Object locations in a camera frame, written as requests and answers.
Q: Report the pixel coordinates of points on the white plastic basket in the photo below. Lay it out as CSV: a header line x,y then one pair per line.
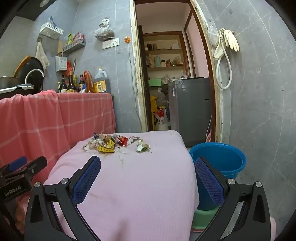
x,y
51,31

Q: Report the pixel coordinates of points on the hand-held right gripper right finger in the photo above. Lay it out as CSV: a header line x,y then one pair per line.
x,y
209,183

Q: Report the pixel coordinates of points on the green yellow seasoning packet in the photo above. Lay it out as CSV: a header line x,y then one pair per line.
x,y
69,39

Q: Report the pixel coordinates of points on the red checked cloth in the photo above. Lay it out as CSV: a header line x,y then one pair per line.
x,y
46,120

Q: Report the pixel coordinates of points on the orange seasoning bag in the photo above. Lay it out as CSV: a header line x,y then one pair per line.
x,y
89,81

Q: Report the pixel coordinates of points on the orange wall hook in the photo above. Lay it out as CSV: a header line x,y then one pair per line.
x,y
127,39

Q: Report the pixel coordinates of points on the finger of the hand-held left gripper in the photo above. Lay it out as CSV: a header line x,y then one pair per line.
x,y
38,163
17,162

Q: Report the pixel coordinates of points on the wooden door frame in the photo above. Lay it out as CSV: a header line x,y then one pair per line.
x,y
138,92

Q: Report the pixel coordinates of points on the wooden spatula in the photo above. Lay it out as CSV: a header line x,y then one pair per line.
x,y
60,48

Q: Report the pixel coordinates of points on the green canister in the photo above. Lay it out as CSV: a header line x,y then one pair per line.
x,y
157,61

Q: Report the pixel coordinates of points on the blue plastic bucket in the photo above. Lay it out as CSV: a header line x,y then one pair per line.
x,y
219,160

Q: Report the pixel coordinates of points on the black wok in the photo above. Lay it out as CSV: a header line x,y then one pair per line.
x,y
34,64

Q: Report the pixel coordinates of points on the white utensil holder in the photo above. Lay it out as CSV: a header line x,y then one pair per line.
x,y
61,64

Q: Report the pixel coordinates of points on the white plastic board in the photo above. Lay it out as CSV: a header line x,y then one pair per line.
x,y
24,87

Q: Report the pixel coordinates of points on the white wall outlet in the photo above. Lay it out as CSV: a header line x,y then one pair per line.
x,y
111,43

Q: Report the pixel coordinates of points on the grey washing machine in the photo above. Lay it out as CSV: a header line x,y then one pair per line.
x,y
189,111

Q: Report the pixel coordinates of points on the cream rubber glove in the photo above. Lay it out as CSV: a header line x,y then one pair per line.
x,y
232,40
218,49

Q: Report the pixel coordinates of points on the blue brush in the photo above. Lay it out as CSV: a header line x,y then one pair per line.
x,y
52,20

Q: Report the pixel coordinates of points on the pile of wrappers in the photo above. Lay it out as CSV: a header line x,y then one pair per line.
x,y
105,140

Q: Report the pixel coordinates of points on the yellow label bottle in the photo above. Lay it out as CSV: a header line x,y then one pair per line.
x,y
76,83

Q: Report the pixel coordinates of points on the white red rice sack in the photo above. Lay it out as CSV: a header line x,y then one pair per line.
x,y
161,121

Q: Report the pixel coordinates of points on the metal rod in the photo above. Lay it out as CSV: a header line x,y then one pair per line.
x,y
74,66

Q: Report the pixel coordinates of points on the grey wall rack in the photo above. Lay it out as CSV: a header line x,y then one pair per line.
x,y
74,45

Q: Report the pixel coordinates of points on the wooden wall shelf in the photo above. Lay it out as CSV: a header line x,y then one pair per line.
x,y
165,67

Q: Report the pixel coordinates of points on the dark bottle with white cap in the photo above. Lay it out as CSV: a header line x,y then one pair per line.
x,y
63,85

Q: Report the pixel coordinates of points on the wooden cutting board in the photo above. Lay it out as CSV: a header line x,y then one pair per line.
x,y
22,62

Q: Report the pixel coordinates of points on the large cooking oil jug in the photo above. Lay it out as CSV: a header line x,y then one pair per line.
x,y
101,82

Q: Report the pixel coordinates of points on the red seasoning packet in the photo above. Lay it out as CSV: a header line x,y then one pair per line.
x,y
78,36

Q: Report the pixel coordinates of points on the clear plastic bag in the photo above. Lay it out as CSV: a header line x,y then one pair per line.
x,y
212,34

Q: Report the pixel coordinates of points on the hanging bag of dried goods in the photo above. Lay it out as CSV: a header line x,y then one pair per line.
x,y
104,32

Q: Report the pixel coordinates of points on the tall dark sauce bottle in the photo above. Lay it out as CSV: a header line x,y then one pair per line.
x,y
70,85

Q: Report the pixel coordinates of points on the yellow plastic bag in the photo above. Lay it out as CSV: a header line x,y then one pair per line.
x,y
153,104

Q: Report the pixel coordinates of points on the green plastic basin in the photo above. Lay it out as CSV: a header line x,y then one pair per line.
x,y
203,217

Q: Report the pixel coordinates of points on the steel pot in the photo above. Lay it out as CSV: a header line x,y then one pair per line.
x,y
9,82

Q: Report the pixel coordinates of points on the dark bottle with red cap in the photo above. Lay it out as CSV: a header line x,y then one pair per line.
x,y
82,84

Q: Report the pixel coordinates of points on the dark brown door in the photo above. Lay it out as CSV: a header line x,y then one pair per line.
x,y
145,104

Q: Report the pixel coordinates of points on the yellow snack wrapper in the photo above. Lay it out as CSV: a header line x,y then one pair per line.
x,y
105,149

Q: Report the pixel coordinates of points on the pink floral blanket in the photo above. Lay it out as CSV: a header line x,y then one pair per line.
x,y
138,185

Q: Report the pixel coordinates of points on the hanging beige cloth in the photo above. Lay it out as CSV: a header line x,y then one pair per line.
x,y
42,55

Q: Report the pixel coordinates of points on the red plastic bag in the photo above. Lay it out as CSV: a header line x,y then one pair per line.
x,y
69,68

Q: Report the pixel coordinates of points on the white green torn packet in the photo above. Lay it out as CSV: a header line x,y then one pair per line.
x,y
143,146

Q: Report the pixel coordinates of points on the red snack wrapper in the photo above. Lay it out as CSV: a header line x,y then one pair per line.
x,y
122,140

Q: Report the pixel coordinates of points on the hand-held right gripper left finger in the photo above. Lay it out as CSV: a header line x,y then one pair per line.
x,y
86,180

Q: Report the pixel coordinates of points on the metal faucet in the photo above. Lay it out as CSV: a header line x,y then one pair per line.
x,y
34,71

